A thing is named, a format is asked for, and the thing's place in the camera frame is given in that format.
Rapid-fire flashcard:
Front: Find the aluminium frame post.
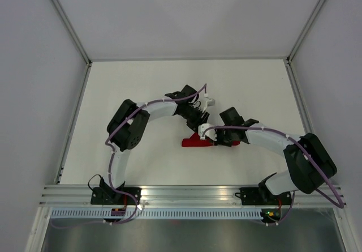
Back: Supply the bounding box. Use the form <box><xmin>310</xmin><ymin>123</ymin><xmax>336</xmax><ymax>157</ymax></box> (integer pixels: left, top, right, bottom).
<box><xmin>286</xmin><ymin>0</ymin><xmax>327</xmax><ymax>64</ymax></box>
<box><xmin>49</xmin><ymin>0</ymin><xmax>92</xmax><ymax>66</ymax></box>

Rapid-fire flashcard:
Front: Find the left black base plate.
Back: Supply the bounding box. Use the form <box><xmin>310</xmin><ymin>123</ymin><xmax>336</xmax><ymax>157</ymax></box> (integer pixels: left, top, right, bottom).
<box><xmin>90</xmin><ymin>186</ymin><xmax>141</xmax><ymax>206</ymax></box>

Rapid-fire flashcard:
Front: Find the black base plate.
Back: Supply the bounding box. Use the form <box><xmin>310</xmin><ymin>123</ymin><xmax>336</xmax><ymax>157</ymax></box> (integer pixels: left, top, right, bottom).
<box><xmin>90</xmin><ymin>186</ymin><xmax>141</xmax><ymax>206</ymax></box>
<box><xmin>234</xmin><ymin>187</ymin><xmax>292</xmax><ymax>206</ymax></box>

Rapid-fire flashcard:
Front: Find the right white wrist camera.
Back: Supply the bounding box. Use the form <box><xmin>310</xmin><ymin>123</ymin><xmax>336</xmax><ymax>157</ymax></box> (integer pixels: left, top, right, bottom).
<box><xmin>197</xmin><ymin>123</ymin><xmax>217</xmax><ymax>141</ymax></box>

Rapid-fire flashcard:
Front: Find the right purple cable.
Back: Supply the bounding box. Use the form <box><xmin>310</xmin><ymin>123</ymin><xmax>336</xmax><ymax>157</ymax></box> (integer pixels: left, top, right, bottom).
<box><xmin>201</xmin><ymin>125</ymin><xmax>346</xmax><ymax>227</ymax></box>

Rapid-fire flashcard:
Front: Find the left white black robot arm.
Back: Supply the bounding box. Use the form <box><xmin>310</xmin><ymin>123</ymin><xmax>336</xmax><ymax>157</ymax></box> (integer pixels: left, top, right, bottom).
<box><xmin>99</xmin><ymin>84</ymin><xmax>209</xmax><ymax>204</ymax></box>

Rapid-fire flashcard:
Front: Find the left aluminium frame post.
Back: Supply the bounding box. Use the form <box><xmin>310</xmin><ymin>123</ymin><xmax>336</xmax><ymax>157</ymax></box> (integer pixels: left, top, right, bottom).
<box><xmin>49</xmin><ymin>0</ymin><xmax>92</xmax><ymax>66</ymax></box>

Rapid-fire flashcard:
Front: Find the red cloth napkin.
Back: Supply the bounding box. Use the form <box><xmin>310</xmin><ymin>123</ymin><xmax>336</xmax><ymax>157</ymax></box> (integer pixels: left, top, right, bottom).
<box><xmin>181</xmin><ymin>133</ymin><xmax>240</xmax><ymax>147</ymax></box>

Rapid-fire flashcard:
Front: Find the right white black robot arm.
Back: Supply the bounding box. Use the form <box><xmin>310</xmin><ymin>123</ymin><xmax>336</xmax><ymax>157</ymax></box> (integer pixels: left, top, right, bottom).
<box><xmin>215</xmin><ymin>107</ymin><xmax>337</xmax><ymax>204</ymax></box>

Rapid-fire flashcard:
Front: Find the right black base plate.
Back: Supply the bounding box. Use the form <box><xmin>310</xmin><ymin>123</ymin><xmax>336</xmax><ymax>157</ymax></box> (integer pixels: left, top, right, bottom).
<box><xmin>234</xmin><ymin>187</ymin><xmax>292</xmax><ymax>206</ymax></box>

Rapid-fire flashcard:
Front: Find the white slotted cable duct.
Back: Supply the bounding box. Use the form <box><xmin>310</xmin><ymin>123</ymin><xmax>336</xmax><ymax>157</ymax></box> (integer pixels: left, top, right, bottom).
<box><xmin>50</xmin><ymin>207</ymin><xmax>262</xmax><ymax>220</ymax></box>

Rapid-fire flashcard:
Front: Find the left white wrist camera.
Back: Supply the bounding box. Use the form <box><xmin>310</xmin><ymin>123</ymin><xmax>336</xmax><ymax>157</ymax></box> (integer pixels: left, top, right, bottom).
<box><xmin>200</xmin><ymin>93</ymin><xmax>216</xmax><ymax>112</ymax></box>

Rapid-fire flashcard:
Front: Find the right aluminium frame post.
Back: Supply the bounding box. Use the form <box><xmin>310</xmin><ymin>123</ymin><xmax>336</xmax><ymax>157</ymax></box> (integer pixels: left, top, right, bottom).
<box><xmin>286</xmin><ymin>0</ymin><xmax>327</xmax><ymax>64</ymax></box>

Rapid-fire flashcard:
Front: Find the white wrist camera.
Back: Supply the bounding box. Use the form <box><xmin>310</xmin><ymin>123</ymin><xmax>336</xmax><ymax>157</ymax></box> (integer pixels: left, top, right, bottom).
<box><xmin>200</xmin><ymin>93</ymin><xmax>216</xmax><ymax>112</ymax></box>
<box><xmin>197</xmin><ymin>123</ymin><xmax>217</xmax><ymax>141</ymax></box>

